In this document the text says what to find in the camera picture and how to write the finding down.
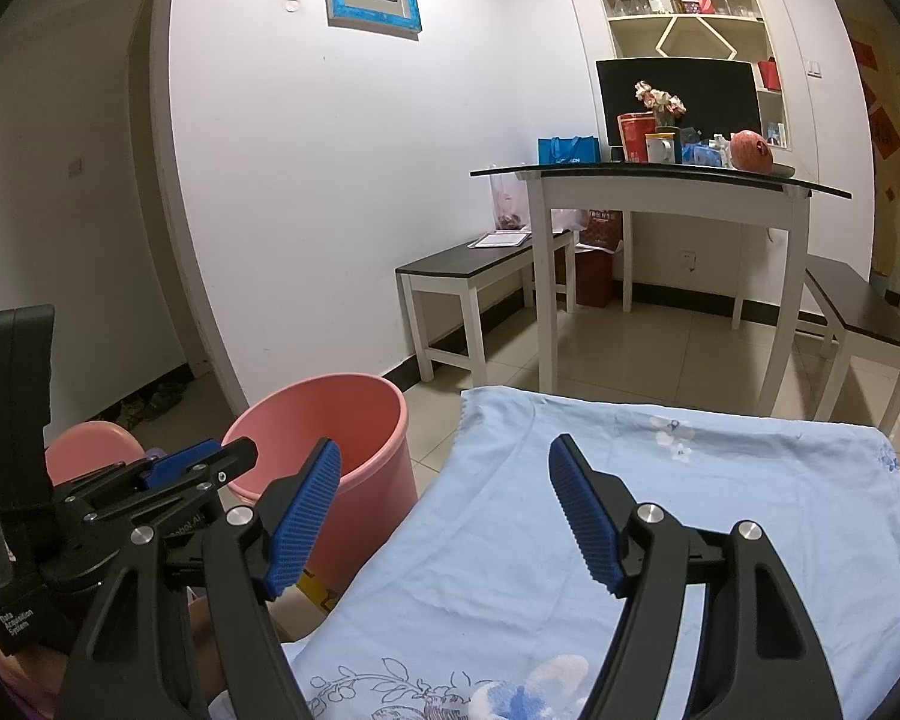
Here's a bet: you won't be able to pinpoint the artificial flower bouquet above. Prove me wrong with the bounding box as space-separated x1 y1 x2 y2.
634 80 687 128

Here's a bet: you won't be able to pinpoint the pink plastic bag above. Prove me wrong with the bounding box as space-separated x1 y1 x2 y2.
491 172 582 233

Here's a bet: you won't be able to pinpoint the light blue floral tablecloth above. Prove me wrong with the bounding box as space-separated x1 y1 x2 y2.
281 385 900 720

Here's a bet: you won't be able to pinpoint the red orange container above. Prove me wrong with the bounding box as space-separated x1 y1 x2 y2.
617 112 657 162

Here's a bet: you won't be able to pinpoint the dark shoes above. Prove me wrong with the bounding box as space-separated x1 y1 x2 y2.
112 382 188 425

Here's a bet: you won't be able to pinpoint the dark top white bench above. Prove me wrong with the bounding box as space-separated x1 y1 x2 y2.
395 229 578 383
795 255 900 440

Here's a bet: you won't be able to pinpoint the black monitor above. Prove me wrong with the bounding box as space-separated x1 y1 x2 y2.
595 58 764 162

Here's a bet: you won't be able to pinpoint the white table with glass top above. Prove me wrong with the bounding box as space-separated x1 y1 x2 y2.
470 161 854 415

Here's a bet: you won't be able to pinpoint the red round ornament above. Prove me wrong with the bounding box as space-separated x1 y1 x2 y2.
731 131 775 170

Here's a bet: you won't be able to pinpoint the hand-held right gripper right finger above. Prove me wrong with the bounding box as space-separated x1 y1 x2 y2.
547 433 845 720

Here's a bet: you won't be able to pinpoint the small pink basin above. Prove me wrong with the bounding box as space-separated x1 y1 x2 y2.
45 420 151 488

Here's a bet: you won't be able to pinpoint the blue shopping bag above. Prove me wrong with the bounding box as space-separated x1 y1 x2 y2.
538 136 601 164

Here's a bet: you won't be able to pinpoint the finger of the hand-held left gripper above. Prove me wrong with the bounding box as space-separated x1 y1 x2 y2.
52 439 226 515
82 441 260 541

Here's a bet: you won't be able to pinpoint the red wall decorations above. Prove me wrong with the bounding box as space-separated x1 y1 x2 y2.
847 37 900 158

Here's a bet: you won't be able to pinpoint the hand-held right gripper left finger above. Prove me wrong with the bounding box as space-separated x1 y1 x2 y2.
52 436 344 720

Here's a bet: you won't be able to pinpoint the pink plastic bucket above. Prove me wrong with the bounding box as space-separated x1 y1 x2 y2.
221 371 417 616

